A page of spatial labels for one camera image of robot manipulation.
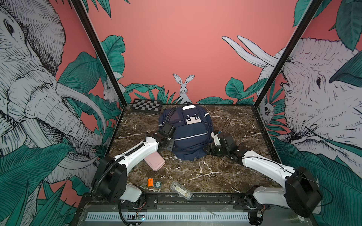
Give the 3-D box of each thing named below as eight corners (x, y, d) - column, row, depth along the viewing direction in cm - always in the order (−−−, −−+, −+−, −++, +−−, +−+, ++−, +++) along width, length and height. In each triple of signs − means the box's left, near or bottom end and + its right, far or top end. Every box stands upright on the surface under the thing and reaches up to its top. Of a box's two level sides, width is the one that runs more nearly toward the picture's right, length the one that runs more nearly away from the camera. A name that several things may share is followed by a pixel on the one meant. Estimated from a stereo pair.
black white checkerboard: (132, 112, 117) (130, 109, 114) (135, 102, 126) (134, 98, 122) (160, 113, 118) (159, 109, 114) (162, 102, 126) (161, 98, 122)
